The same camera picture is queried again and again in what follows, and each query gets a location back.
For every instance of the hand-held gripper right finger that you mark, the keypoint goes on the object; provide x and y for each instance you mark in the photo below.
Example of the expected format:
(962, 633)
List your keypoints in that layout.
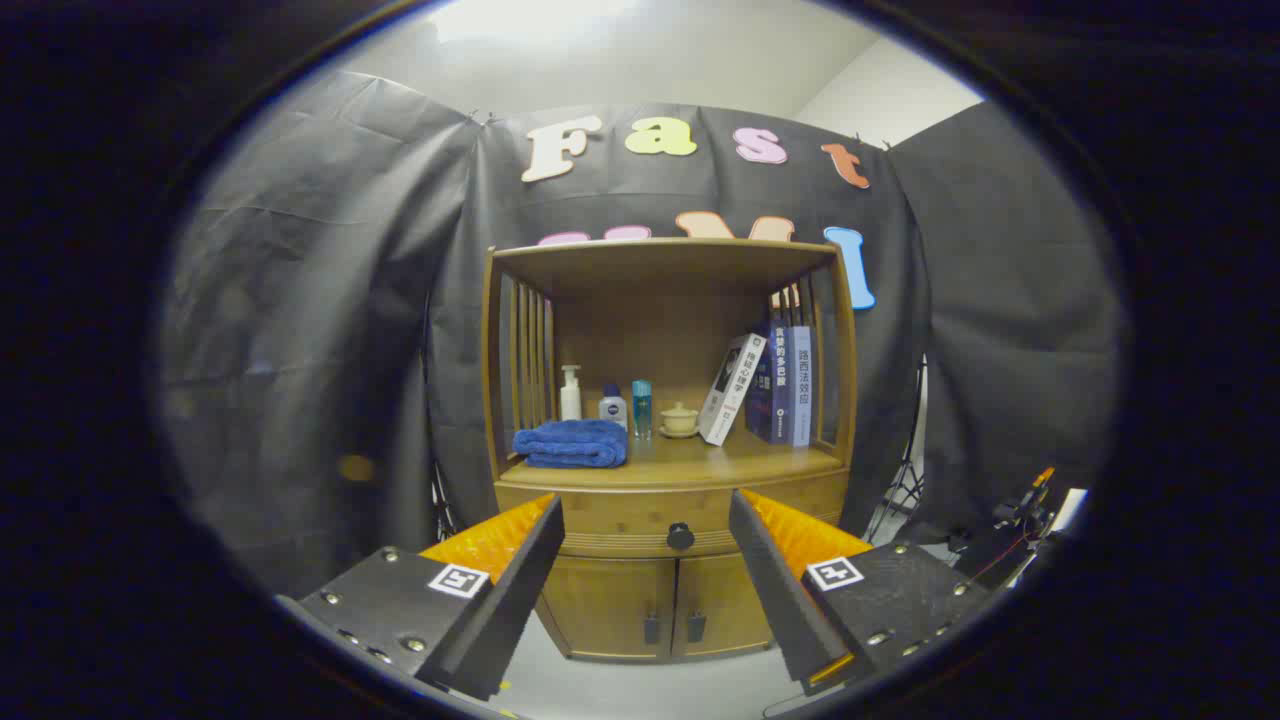
(775, 590)

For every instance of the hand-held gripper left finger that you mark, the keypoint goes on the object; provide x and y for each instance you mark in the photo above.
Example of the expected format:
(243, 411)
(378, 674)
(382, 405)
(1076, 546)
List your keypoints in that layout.
(520, 590)

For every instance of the black round drawer knob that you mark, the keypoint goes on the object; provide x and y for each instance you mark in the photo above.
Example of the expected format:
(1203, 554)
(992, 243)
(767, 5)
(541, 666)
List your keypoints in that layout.
(680, 536)

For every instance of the wooden drawer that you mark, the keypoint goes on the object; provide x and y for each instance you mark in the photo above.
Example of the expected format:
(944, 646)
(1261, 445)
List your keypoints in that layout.
(620, 515)

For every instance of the wooden cabinet door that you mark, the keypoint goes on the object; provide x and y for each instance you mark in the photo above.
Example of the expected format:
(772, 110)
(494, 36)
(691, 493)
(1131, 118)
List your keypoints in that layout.
(715, 600)
(610, 600)

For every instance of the wooden countertop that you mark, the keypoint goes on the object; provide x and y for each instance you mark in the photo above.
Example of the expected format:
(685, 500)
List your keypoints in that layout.
(720, 462)

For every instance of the wooden cabinet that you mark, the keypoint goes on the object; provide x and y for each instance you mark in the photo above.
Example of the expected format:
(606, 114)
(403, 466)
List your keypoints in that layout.
(650, 265)

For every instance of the black light stand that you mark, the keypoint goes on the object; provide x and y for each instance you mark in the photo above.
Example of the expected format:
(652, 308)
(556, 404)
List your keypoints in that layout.
(908, 490)
(441, 505)

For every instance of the blue folded towel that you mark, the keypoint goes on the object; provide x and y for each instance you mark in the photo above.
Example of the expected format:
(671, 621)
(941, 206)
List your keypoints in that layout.
(570, 443)

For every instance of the dark blue book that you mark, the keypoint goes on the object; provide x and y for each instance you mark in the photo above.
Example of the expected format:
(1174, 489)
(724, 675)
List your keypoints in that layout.
(770, 400)

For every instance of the beige lidded teacup with saucer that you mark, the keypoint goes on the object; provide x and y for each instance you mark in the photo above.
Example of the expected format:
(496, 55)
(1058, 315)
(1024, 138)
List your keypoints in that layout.
(679, 420)

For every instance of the white pump bottle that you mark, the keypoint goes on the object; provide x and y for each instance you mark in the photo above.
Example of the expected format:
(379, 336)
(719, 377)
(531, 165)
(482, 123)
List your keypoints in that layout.
(571, 400)

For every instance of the grey-blue book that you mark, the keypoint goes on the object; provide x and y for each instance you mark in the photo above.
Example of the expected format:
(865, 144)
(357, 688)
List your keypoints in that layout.
(800, 390)

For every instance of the white bottle with blue cap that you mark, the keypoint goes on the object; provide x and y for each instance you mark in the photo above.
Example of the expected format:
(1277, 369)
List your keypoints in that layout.
(612, 408)

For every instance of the white book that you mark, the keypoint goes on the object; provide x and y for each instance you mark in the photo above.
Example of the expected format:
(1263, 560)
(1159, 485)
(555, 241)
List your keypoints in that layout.
(730, 390)

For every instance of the clear blue bottle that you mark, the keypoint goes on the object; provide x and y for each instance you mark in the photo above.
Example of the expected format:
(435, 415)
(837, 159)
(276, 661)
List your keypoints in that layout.
(641, 410)

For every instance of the white board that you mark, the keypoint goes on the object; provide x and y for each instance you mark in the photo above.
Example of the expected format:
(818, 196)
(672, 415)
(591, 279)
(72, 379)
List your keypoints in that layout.
(1070, 508)

